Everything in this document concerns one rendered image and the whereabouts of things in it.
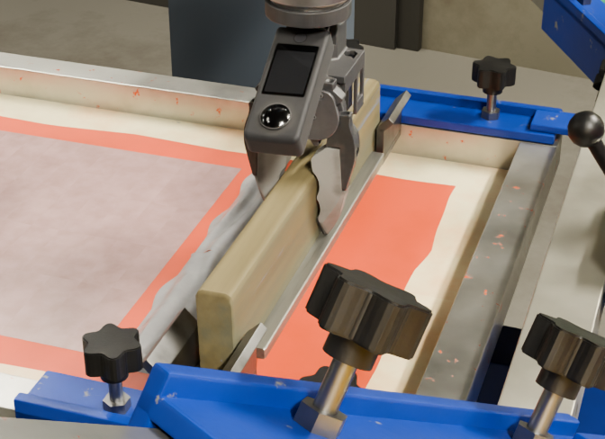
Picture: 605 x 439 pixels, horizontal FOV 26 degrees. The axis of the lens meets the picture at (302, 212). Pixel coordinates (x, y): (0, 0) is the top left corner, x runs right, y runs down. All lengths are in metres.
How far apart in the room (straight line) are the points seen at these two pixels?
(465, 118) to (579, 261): 0.35
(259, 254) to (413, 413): 0.46
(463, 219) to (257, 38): 0.47
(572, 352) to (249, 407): 0.18
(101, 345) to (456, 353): 0.28
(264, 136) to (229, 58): 0.65
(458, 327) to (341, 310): 0.59
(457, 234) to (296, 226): 0.21
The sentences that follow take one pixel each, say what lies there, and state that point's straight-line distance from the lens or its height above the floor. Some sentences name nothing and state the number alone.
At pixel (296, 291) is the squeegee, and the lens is 1.08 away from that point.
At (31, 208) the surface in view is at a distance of 1.31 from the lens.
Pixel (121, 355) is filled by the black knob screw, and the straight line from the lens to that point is 0.91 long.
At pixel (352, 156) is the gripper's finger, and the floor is 1.08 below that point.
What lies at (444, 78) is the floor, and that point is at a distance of 3.90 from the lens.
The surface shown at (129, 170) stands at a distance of 1.36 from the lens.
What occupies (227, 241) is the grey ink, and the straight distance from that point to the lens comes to 1.22.
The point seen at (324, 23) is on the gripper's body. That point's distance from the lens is 1.06.
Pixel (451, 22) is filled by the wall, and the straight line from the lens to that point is 4.04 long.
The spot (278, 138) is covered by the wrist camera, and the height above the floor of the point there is 1.14.
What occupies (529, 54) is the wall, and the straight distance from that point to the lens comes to 3.99.
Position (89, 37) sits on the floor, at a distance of 4.22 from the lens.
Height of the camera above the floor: 1.59
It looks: 30 degrees down
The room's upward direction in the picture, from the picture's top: straight up
